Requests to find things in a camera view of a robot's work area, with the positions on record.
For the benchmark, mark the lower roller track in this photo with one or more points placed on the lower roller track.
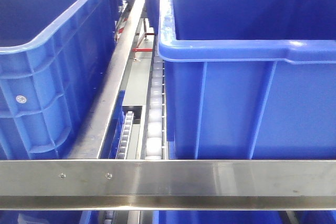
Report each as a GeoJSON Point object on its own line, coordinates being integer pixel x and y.
{"type": "Point", "coordinates": [125, 136]}

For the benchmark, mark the white roller conveyor track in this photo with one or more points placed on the white roller conveyor track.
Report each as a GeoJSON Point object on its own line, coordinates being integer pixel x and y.
{"type": "Point", "coordinates": [154, 139]}

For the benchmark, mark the blue crate upper middle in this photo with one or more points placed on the blue crate upper middle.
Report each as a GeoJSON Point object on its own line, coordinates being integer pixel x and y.
{"type": "Point", "coordinates": [249, 79]}

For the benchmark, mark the stainless steel shelf rail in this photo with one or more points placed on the stainless steel shelf rail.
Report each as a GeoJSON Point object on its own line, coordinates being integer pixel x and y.
{"type": "Point", "coordinates": [111, 184]}

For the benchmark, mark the blue crate upper left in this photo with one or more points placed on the blue crate upper left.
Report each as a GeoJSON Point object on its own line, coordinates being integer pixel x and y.
{"type": "Point", "coordinates": [54, 54]}

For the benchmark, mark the blue crate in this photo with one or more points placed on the blue crate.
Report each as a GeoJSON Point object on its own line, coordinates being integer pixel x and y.
{"type": "Point", "coordinates": [249, 79]}
{"type": "Point", "coordinates": [54, 54]}

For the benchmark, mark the steel divider rail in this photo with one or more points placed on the steel divider rail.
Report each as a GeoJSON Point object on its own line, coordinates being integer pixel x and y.
{"type": "Point", "coordinates": [93, 133]}

